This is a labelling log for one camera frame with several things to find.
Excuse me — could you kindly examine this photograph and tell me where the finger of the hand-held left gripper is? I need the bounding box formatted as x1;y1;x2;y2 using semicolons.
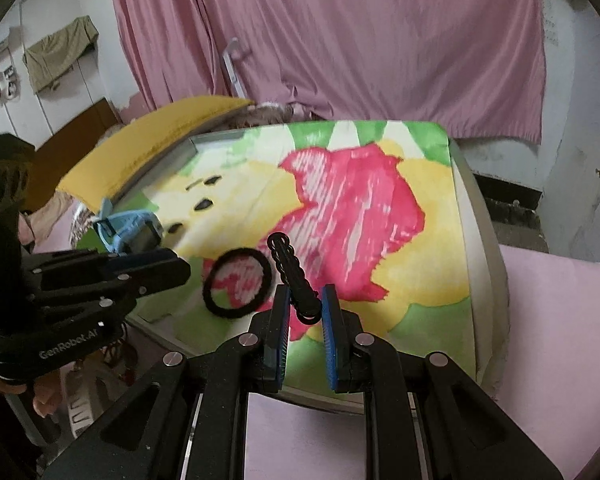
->
30;277;151;323
24;246;192;302

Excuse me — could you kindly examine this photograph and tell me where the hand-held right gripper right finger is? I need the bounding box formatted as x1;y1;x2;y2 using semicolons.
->
321;283;566;480

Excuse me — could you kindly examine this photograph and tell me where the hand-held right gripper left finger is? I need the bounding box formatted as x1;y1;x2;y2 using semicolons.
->
40;284;293;480

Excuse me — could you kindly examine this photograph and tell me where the black twisted hair clip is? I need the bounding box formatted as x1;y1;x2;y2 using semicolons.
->
266;232;322;325

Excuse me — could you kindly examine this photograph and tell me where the tray with colourful painted paper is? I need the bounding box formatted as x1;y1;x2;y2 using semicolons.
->
67;120;511;413

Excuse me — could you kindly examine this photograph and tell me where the person's left hand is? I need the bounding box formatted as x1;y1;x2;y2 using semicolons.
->
0;364;62;419

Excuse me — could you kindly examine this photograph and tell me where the white power strip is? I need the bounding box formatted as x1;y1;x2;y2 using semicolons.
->
66;387;108;438

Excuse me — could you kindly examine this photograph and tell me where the pale pink cloth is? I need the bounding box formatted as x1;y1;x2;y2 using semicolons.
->
29;192;81;256

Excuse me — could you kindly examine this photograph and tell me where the yellow pillow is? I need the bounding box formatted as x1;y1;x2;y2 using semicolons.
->
55;95;253;206

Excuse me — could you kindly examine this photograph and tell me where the brown wooden headboard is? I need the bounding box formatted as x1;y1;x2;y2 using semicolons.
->
27;99;123;211

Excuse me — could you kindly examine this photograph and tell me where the floral pillow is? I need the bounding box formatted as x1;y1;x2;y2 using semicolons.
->
215;102;306;128

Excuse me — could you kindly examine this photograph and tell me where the khaki hanging cloth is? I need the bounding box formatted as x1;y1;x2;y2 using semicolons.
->
22;16;100;95

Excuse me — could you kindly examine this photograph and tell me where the pink bed sheet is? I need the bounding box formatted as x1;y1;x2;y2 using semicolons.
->
30;247;600;480

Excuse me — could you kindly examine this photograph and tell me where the pink curtain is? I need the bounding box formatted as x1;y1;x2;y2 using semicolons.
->
107;0;548;143

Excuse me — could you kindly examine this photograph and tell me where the black fuzzy hair tie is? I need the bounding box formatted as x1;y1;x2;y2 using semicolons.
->
202;248;273;319

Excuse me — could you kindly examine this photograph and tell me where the wall-mounted socket with plugs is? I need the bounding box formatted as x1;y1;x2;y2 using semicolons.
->
0;67;21;103

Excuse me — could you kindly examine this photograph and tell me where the white window handle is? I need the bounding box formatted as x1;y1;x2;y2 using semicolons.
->
222;37;246;98

